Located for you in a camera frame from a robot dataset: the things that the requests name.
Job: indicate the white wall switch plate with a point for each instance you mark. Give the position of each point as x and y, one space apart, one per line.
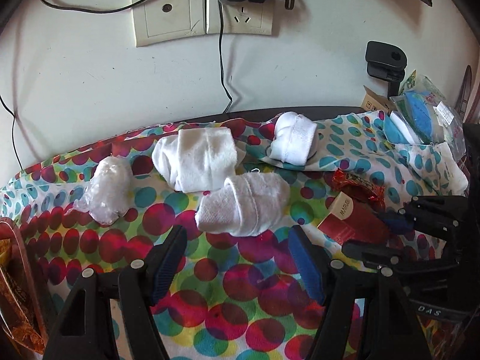
156 21

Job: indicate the black clamp mount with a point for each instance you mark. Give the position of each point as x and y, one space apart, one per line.
388 63

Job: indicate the blue item in plastic bag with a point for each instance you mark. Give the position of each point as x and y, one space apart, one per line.
428 117

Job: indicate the brown tray with snacks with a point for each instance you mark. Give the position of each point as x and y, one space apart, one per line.
18 315

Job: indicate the colourful polka dot cloth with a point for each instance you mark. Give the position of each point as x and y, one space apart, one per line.
232 298

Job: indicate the red Marubi box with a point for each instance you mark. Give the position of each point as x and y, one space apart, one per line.
348 219

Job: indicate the red snack wrapper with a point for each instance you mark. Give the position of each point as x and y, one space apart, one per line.
362 190

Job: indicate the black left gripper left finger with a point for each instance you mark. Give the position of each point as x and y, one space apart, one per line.
84 329

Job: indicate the white sock front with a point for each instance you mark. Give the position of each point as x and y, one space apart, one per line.
247 205

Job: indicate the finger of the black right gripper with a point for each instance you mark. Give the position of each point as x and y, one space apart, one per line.
373 256
437 216

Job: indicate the brown cardboard box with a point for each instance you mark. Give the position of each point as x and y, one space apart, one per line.
375 102

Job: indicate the light blue cloth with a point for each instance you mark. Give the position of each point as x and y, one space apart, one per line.
398 131

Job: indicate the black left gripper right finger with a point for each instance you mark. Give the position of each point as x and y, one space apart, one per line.
390 327

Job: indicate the large white rolled sock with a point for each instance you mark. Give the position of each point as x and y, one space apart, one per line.
198 159

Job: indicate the white ribbed sock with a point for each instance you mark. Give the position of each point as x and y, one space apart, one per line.
295 139

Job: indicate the white wall socket plate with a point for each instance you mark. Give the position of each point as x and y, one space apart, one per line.
246 18

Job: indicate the white item in plastic wrap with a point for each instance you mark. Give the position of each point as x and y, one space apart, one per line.
106 196

